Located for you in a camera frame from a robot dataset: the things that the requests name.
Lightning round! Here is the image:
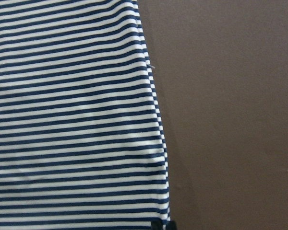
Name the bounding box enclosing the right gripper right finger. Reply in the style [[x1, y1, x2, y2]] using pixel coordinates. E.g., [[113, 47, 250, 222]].
[[165, 220, 177, 230]]

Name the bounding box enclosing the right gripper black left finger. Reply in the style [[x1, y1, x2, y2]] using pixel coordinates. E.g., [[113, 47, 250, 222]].
[[151, 220, 162, 230]]

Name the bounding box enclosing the blue white striped polo shirt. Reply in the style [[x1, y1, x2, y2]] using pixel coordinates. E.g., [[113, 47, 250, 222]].
[[0, 0, 170, 230]]

